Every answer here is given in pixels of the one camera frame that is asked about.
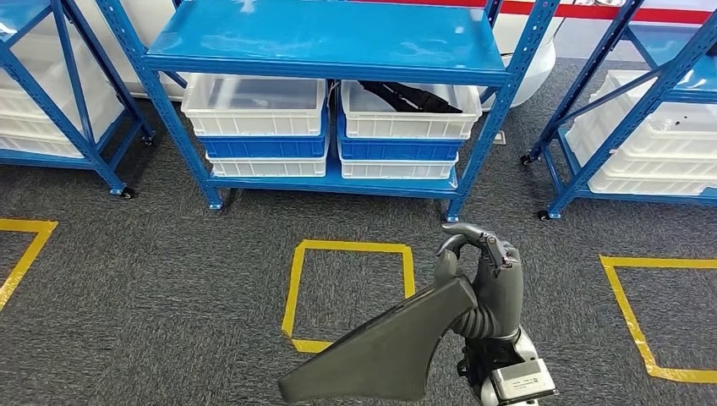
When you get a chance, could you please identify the yellow floor tape square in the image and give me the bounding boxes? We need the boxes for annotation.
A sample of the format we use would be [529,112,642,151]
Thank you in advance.
[282,239,417,355]

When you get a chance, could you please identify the black car part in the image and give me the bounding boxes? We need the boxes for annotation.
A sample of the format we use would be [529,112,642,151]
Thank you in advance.
[276,276,479,403]

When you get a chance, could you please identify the white car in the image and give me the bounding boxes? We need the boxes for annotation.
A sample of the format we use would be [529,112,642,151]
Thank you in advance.
[75,0,561,112]

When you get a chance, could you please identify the red barrier belt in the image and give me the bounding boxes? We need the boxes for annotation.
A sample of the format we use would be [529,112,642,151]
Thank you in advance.
[349,0,715,26]

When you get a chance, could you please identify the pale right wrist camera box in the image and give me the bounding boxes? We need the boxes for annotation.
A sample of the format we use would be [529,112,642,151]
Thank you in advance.
[490,358,558,404]

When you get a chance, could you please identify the blue metal shelf rack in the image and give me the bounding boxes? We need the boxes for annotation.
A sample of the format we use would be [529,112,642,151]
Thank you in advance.
[0,0,155,200]
[521,0,717,221]
[95,0,561,223]

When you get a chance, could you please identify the black strap-like part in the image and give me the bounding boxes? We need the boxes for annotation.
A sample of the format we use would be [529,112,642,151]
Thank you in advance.
[358,80,465,115]

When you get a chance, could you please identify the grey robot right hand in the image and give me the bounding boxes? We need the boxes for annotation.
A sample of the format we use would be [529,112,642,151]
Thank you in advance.
[434,222,525,338]

